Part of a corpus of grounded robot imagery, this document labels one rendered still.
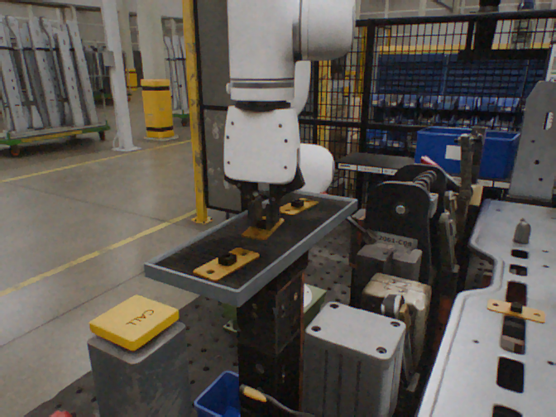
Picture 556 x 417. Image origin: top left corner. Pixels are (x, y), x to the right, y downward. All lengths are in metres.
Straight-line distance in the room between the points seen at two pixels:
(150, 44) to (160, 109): 1.13
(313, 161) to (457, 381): 0.56
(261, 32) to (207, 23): 3.11
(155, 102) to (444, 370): 7.96
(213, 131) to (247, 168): 3.11
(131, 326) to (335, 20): 0.39
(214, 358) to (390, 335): 0.68
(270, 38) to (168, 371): 0.38
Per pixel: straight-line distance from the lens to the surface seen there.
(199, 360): 1.11
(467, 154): 1.20
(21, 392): 2.35
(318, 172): 0.98
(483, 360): 0.69
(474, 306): 0.81
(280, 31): 0.54
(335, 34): 0.53
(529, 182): 1.50
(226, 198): 3.74
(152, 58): 8.39
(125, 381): 0.44
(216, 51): 3.58
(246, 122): 0.56
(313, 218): 0.66
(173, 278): 0.50
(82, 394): 1.10
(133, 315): 0.44
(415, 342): 0.66
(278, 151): 0.55
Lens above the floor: 1.39
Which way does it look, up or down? 20 degrees down
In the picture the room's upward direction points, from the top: straight up
